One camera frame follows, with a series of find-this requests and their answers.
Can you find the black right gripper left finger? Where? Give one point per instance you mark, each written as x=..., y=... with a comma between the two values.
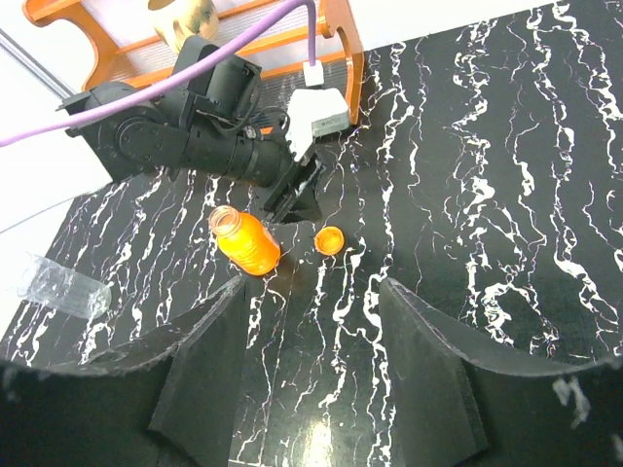
x=168, y=398

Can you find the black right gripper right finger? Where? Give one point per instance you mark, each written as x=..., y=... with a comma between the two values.
x=463, y=399

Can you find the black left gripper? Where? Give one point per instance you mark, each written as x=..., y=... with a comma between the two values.
x=294, y=197

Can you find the orange bottle cap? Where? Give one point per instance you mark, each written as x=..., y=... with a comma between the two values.
x=329, y=241

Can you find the orange juice bottle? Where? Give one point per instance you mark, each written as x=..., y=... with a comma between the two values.
x=244, y=240

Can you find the clear plastic bottle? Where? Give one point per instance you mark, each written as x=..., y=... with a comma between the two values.
x=42, y=281

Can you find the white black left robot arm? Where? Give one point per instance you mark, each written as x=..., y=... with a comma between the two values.
x=211, y=123

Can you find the beige mug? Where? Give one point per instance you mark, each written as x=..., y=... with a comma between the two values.
x=176, y=20

